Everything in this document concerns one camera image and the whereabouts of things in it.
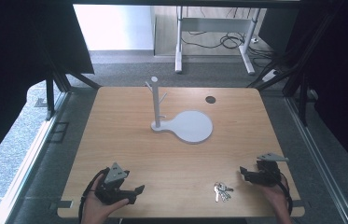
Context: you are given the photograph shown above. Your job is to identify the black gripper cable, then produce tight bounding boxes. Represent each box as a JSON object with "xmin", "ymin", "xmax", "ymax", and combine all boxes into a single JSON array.
[
  {"xmin": 268, "ymin": 167, "xmax": 294, "ymax": 217},
  {"xmin": 77, "ymin": 167, "xmax": 110, "ymax": 224}
]

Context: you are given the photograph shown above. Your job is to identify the black metal stand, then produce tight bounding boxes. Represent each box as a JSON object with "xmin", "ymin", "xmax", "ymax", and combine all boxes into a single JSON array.
[
  {"xmin": 39, "ymin": 40, "xmax": 102, "ymax": 121},
  {"xmin": 246, "ymin": 12, "xmax": 338, "ymax": 127}
]

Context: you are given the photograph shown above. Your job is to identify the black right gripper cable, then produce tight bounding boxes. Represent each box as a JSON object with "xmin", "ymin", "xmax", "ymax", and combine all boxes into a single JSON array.
[{"xmin": 268, "ymin": 167, "xmax": 294, "ymax": 217}]

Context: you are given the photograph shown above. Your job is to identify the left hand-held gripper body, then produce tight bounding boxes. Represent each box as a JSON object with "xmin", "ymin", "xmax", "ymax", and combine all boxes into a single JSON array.
[{"xmin": 94, "ymin": 161, "xmax": 132, "ymax": 206}]

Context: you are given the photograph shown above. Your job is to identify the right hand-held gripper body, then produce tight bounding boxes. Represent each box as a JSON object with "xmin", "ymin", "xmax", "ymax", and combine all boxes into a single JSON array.
[{"xmin": 248, "ymin": 152, "xmax": 289, "ymax": 188}]

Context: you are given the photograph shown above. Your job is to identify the person's left hand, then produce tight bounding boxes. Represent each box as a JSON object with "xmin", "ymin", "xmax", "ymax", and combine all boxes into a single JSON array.
[{"xmin": 82, "ymin": 174, "xmax": 130, "ymax": 220}]

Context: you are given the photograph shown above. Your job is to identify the person's right hand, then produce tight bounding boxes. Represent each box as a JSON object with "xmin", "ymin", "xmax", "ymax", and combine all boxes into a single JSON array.
[{"xmin": 260, "ymin": 175, "xmax": 291, "ymax": 217}]

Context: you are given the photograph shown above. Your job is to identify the black curtain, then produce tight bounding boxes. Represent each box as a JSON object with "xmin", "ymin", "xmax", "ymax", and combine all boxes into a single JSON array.
[
  {"xmin": 257, "ymin": 0, "xmax": 348, "ymax": 185},
  {"xmin": 0, "ymin": 0, "xmax": 95, "ymax": 179}
]

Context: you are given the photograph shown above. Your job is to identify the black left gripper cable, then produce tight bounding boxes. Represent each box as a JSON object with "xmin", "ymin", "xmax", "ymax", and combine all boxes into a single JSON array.
[{"xmin": 77, "ymin": 167, "xmax": 110, "ymax": 224}]

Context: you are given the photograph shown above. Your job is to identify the bunch of silver keys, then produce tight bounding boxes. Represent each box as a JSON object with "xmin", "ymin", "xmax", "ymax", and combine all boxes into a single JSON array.
[{"xmin": 213, "ymin": 182, "xmax": 235, "ymax": 203}]

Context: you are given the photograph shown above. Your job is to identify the white key stand with pegs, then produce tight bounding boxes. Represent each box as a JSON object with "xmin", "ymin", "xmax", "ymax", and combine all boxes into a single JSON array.
[{"xmin": 145, "ymin": 76, "xmax": 214, "ymax": 145}]

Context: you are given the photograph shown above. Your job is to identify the white metal desk frame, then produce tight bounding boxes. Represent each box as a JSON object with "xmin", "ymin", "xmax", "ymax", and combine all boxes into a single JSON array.
[{"xmin": 174, "ymin": 6, "xmax": 261, "ymax": 76}]

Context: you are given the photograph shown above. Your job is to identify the tangled black floor cables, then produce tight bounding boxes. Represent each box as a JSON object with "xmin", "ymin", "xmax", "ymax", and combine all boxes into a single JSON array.
[{"xmin": 181, "ymin": 7, "xmax": 277, "ymax": 68}]

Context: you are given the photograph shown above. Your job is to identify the aluminium floor rail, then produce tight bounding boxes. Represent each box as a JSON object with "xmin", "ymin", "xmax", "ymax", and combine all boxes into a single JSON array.
[
  {"xmin": 285, "ymin": 96, "xmax": 348, "ymax": 224},
  {"xmin": 0, "ymin": 91, "xmax": 72, "ymax": 224}
]

